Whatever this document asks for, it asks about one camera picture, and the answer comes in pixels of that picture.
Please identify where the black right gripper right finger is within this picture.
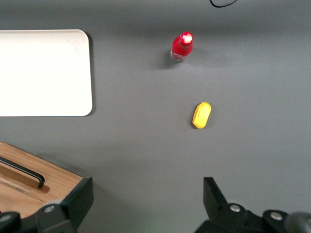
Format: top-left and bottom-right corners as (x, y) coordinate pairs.
(193, 177), (291, 233)

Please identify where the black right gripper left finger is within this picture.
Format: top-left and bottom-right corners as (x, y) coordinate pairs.
(0, 177), (94, 233)

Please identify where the beige rectangular tray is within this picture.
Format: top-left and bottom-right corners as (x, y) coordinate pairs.
(0, 29), (93, 117)

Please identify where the wooden drawer cabinet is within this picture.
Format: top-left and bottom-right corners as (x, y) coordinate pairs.
(0, 141), (85, 219)

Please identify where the wooden drawer front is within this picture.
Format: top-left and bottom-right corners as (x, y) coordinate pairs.
(0, 145), (82, 196)
(0, 181), (63, 219)

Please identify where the yellow oval plastic object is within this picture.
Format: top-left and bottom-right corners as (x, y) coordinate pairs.
(191, 101), (212, 130)

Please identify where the black metal drawer handle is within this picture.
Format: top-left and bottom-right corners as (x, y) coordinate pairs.
(0, 156), (46, 189)

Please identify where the black looped table cable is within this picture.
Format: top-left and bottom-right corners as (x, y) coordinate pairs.
(209, 0), (239, 9)

